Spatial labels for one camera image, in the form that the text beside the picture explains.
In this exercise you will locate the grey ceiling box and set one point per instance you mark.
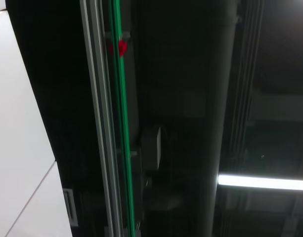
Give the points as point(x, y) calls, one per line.
point(151, 148)

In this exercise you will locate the green strip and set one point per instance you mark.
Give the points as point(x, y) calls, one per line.
point(122, 98)

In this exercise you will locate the small red object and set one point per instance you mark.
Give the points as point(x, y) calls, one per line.
point(122, 47)

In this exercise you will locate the dark ceiling conduit bundle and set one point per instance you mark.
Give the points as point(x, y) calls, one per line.
point(247, 74)

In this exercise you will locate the white fluorescent ceiling light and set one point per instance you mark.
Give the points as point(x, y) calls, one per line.
point(265, 182)

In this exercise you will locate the aluminium profile rail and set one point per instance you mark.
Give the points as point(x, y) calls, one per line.
point(97, 74)

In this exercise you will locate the large dark ceiling duct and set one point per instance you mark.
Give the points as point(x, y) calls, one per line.
point(220, 98)

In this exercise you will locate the grey slotted bracket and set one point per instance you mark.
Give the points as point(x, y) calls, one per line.
point(70, 207)

